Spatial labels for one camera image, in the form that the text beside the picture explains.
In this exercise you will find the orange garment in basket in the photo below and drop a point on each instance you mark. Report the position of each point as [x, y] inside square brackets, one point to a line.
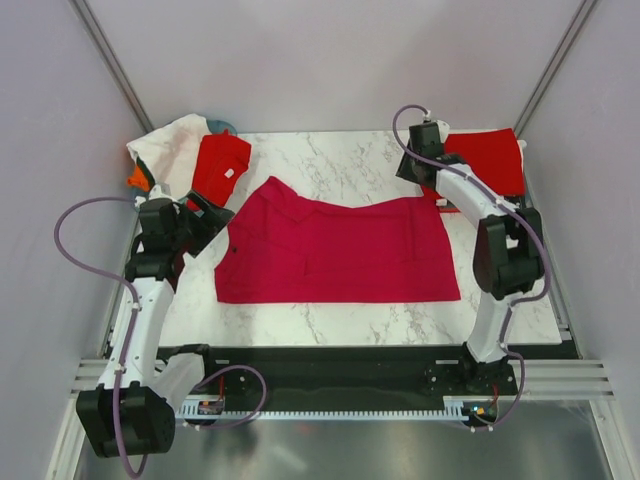
[139, 180]

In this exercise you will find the left aluminium corner post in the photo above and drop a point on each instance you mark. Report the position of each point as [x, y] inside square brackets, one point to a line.
[108, 55]

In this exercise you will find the white t shirt in basket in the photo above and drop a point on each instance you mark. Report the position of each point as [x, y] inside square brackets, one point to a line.
[165, 147]

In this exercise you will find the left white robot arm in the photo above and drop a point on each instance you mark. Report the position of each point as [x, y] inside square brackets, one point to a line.
[132, 410]

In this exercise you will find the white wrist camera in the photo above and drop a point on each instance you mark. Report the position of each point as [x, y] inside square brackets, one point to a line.
[158, 191]
[428, 117]

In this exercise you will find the aluminium corner post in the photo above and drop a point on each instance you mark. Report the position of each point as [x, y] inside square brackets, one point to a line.
[108, 55]
[560, 54]

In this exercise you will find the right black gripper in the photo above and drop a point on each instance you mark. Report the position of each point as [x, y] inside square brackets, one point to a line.
[405, 172]

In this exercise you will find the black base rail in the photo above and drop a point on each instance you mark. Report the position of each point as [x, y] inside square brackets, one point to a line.
[419, 376]

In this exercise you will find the right aluminium corner post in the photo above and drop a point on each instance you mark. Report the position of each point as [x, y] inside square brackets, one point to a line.
[560, 54]

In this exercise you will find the white slotted cable duct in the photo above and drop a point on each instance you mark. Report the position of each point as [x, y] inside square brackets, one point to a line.
[205, 409]

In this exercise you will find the magenta polo shirt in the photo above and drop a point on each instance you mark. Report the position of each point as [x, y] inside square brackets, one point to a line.
[284, 248]

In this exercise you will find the red t shirt in basket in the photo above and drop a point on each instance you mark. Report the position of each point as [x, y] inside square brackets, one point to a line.
[222, 159]

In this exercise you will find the folded red t shirt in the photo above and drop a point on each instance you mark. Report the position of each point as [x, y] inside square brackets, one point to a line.
[490, 160]

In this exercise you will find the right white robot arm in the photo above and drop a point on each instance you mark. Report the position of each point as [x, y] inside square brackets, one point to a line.
[509, 256]

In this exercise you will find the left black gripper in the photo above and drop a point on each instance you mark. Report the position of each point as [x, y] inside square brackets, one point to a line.
[212, 220]

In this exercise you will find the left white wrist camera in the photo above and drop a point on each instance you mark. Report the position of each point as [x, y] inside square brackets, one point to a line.
[158, 191]

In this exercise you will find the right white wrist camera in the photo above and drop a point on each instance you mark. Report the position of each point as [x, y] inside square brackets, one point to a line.
[428, 117]

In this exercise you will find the teal laundry basket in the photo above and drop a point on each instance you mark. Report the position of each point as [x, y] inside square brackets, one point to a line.
[220, 125]

